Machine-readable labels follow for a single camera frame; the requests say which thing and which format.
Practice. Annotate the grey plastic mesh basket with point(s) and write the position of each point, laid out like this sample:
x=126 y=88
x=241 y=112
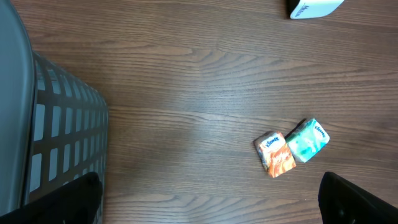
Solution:
x=54 y=127

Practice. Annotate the green tissue pack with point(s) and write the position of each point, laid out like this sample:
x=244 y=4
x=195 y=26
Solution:
x=307 y=140

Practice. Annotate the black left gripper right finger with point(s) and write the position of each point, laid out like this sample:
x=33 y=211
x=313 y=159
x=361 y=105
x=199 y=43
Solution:
x=341 y=201

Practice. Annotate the orange tissue pack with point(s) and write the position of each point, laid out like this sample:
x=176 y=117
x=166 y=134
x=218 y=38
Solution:
x=274 y=153

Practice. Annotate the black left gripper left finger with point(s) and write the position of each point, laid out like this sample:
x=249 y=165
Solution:
x=76 y=202

